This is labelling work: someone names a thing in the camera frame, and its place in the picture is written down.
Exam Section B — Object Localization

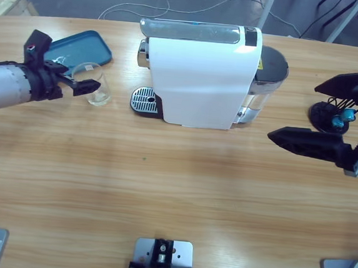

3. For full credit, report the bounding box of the blue coffee capsule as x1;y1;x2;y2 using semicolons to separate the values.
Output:
339;107;357;123
329;115;346;130

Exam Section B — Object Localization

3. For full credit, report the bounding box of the black drip tray metal grate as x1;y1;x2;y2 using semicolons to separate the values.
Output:
129;86;165;120

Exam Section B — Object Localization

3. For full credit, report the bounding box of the clear water tank black lid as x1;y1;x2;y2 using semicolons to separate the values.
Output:
233;43;291;129

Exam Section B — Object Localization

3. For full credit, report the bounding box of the white table leg post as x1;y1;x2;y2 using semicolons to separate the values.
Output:
257;0;277;30

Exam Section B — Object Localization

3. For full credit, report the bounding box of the white capsule coffee machine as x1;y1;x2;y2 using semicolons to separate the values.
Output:
131;16;266;134

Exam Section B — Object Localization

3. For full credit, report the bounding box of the teal plastic serving tray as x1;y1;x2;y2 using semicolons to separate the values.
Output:
43;26;115;76

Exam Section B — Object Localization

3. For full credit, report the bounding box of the white camera mount dark post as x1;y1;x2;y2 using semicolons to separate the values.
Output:
128;235;197;268

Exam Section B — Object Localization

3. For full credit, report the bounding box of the white floor cable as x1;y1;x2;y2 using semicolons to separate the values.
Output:
97;0;304;39

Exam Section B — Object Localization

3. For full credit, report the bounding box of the white slanted frame bar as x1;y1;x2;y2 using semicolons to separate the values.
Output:
326;0;358;46

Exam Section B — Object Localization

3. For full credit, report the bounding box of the black capsule holder with rods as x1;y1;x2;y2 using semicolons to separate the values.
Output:
306;47;358;137

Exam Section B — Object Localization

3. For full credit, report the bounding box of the clear drinking glass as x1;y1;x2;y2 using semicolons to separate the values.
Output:
69;61;116;108

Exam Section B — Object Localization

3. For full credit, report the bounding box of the silver coffee machine lever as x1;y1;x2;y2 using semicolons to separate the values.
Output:
138;16;244;47

